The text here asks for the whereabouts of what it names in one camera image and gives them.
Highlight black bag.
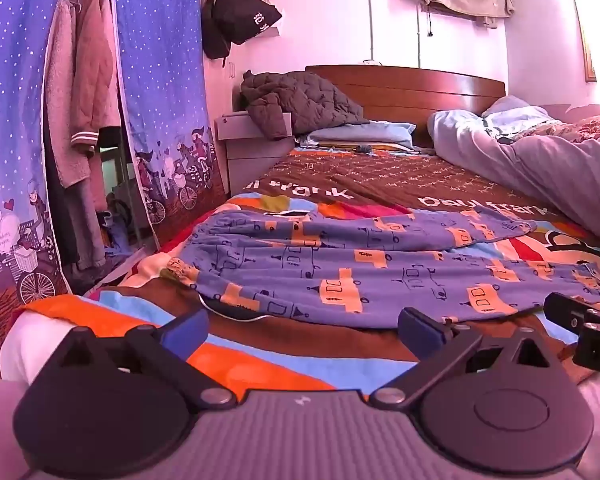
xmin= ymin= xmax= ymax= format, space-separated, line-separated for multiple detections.
xmin=211 ymin=0 xmax=283 ymax=46

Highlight lilac quilt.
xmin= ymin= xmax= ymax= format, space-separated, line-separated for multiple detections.
xmin=426 ymin=95 xmax=600 ymax=252

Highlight brown quilted jacket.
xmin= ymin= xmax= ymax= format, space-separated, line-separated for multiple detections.
xmin=240 ymin=70 xmax=371 ymax=140

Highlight wall picture frame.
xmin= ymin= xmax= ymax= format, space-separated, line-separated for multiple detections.
xmin=570 ymin=0 xmax=599 ymax=84

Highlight thin wall cable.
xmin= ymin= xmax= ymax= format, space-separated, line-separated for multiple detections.
xmin=364 ymin=0 xmax=397 ymax=64

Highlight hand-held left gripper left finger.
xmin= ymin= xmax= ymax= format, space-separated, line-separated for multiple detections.
xmin=55 ymin=308 xmax=236 ymax=408

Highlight blue printed pants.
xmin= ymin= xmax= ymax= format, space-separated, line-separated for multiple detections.
xmin=167 ymin=205 xmax=600 ymax=331

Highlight colourful printed bed sheet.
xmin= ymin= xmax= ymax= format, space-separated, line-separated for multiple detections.
xmin=0 ymin=145 xmax=600 ymax=397

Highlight pink fleece robe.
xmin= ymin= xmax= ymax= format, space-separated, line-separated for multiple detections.
xmin=44 ymin=0 xmax=108 ymax=272

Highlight dark hanging bag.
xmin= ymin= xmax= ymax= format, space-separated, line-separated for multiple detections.
xmin=201 ymin=0 xmax=232 ymax=60

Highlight wooden headboard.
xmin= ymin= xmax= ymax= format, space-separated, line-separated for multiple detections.
xmin=305 ymin=65 xmax=507 ymax=150

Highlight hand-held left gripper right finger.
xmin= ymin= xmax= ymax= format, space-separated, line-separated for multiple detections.
xmin=369 ymin=306 xmax=557 ymax=408

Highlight wide blue printed wardrobe curtain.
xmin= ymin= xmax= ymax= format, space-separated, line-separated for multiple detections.
xmin=0 ymin=0 xmax=74 ymax=381

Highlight floral blanket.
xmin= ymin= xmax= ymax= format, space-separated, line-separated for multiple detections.
xmin=515 ymin=116 xmax=600 ymax=144

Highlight grey nightstand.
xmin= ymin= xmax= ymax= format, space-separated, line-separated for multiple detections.
xmin=215 ymin=110 xmax=293 ymax=197

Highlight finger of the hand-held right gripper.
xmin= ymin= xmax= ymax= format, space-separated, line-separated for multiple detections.
xmin=573 ymin=324 xmax=600 ymax=376
xmin=543 ymin=284 xmax=600 ymax=333

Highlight light blue pillow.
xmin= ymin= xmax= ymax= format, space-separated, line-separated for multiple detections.
xmin=295 ymin=121 xmax=417 ymax=152

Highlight white cable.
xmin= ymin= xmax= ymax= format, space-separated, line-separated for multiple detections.
xmin=199 ymin=294 xmax=272 ymax=322

